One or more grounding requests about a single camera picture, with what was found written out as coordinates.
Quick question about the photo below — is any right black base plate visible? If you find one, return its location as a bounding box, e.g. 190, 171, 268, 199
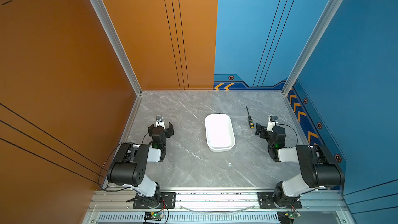
257, 191, 302, 209

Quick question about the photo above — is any right aluminium corner post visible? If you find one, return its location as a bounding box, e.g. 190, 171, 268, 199
282, 0, 343, 96

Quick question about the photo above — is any white plastic bin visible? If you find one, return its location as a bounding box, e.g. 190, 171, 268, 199
205, 114, 236, 152

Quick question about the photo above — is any black yellow screwdriver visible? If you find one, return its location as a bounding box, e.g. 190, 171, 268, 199
246, 107, 255, 129

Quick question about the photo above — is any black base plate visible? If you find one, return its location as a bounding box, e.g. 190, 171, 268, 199
133, 191, 176, 209
257, 191, 302, 209

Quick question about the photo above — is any aluminium corner post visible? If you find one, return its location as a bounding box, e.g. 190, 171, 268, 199
90, 0, 143, 96
282, 0, 343, 96

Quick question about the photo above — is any left green circuit board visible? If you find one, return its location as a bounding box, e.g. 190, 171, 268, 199
144, 212, 164, 223

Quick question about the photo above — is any aluminium front rail frame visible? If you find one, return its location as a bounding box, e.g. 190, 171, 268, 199
83, 188, 355, 224

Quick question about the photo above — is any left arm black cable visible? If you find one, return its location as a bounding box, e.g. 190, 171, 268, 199
97, 130, 150, 193

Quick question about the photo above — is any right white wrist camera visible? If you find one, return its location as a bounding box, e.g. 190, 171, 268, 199
266, 115, 278, 132

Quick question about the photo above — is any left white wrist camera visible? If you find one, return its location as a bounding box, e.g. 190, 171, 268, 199
154, 115, 166, 129

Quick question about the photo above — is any green circuit board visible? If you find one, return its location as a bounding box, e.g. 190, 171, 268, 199
277, 212, 302, 224
144, 212, 164, 223

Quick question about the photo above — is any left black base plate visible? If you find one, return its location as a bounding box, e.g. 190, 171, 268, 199
133, 191, 176, 209

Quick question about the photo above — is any left aluminium corner post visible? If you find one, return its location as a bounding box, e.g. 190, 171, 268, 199
90, 0, 143, 96

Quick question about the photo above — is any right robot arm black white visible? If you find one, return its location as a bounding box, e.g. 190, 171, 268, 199
256, 123, 345, 208

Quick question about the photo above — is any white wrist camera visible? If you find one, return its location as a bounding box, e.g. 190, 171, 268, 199
154, 115, 166, 129
266, 115, 278, 132

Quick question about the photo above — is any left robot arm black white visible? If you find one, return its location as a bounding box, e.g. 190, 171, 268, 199
107, 122, 174, 208

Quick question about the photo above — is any right green circuit board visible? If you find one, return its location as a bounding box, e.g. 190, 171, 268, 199
277, 212, 302, 224

